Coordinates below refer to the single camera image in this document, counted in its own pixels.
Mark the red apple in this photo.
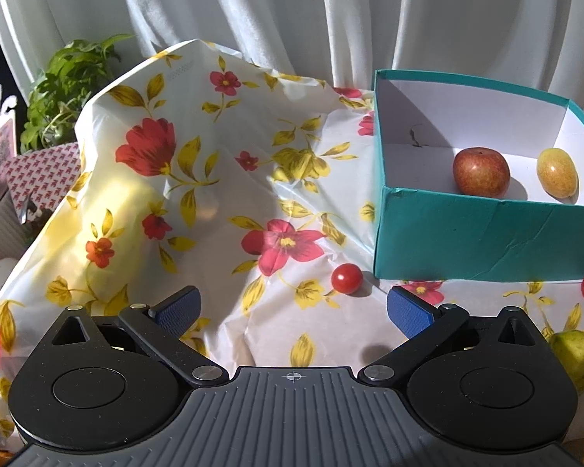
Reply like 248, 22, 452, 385
452, 147, 510, 198

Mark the yellow-green mango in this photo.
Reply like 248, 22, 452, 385
537, 147, 578, 199

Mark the teal cardboard box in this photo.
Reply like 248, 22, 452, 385
373, 70, 584, 281

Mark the green pear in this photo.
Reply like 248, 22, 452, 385
549, 330, 584, 394

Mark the floral tablecloth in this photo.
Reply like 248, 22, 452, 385
0, 40, 584, 466

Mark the red patterned box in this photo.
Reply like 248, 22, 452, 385
1, 142, 81, 214

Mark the green potted plant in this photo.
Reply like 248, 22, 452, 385
19, 34, 130, 153

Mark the white curtain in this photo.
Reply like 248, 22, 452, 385
0, 0, 584, 109

